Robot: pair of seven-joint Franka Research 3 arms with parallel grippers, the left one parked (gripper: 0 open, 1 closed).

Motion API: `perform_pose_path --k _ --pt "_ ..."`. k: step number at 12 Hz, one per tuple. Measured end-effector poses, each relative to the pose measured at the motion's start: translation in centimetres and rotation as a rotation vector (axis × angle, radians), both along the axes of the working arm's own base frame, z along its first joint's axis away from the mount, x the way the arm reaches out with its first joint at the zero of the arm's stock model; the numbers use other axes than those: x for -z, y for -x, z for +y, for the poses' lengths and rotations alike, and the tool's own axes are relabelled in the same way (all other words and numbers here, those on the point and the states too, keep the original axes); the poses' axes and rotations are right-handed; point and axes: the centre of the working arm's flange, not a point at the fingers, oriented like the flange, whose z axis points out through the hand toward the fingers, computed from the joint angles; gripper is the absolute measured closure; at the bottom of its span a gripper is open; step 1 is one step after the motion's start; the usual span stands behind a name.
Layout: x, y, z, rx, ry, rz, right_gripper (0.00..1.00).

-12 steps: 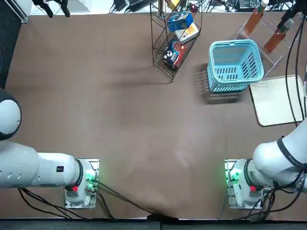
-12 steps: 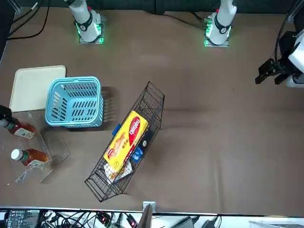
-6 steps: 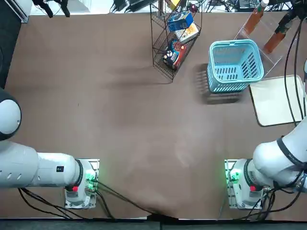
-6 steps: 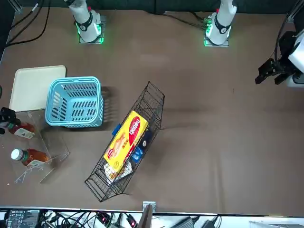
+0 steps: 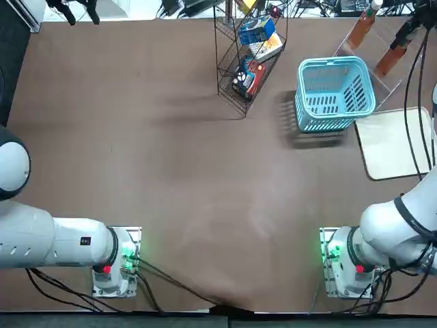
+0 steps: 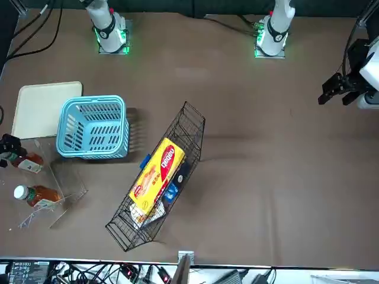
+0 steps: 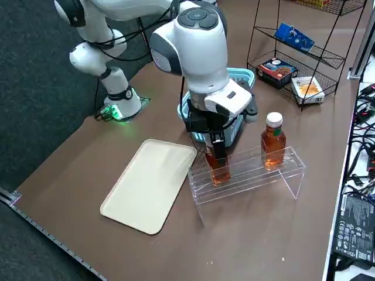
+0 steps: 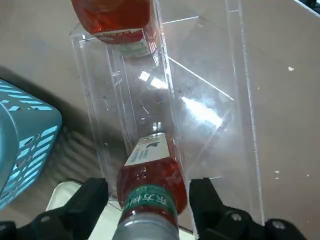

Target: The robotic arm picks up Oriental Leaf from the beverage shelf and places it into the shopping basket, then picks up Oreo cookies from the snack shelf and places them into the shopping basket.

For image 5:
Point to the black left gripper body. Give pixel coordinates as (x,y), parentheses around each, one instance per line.
(54,2)

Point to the aluminium camera post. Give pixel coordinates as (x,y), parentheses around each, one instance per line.
(229,8)

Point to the grey aluminium rail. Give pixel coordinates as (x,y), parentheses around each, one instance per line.
(32,20)

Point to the dark power supply brick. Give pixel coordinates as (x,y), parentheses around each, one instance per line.
(199,7)

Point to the small black power adapter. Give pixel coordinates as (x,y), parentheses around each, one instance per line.
(170,7)

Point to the white cracker box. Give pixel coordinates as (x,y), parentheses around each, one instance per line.
(269,46)

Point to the dark chocolate cookie box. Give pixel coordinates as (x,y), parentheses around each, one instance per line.
(251,80)

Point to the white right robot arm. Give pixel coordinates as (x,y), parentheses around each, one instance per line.
(382,225)

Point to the blue Oreo cookie box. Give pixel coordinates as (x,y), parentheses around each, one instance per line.
(256,30)

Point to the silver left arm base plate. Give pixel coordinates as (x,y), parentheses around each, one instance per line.
(134,232)

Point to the small red-lit circuit module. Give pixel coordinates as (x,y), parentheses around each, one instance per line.
(276,13)

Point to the beige plastic tray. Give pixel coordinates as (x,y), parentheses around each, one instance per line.
(389,147)

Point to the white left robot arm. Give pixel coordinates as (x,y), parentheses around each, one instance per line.
(68,242)

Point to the clear acrylic beverage shelf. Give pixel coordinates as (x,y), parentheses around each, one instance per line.
(379,34)

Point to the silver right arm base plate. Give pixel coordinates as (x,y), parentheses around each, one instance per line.
(324,235)

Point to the light blue plastic shopping basket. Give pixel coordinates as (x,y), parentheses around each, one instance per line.
(304,102)

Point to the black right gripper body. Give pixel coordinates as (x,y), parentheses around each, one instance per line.
(425,10)

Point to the amber tea bottle white cap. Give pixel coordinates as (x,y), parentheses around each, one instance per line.
(362,30)
(387,63)

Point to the yellow wafer box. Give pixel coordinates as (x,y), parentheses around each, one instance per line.
(247,5)

